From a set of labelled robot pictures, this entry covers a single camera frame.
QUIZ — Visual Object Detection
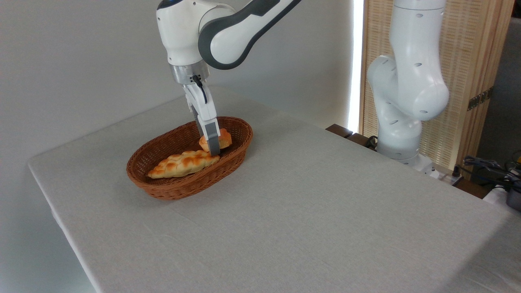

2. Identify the grey tablecloth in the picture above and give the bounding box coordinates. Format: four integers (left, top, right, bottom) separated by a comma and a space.
28, 86, 521, 293

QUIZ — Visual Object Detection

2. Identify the bundle of dark cables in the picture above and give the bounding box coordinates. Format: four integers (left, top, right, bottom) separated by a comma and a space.
463, 151, 521, 192

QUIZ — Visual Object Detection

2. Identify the round bread roll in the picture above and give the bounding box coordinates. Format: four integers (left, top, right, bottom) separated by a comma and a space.
198, 128, 233, 153

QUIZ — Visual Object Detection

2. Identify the long braided bread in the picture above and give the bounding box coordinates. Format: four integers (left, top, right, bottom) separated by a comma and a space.
147, 150, 221, 179

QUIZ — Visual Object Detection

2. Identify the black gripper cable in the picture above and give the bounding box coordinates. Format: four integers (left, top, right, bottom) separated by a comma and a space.
192, 74, 208, 105

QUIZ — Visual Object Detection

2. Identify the dark metal screen hinge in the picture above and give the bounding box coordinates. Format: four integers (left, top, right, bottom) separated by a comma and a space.
467, 87, 495, 111

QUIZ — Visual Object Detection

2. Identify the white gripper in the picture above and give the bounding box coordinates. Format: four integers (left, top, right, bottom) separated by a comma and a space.
183, 81, 221, 157

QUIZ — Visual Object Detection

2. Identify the brown wicker basket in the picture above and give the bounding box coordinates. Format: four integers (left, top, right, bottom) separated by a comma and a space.
126, 116, 253, 200

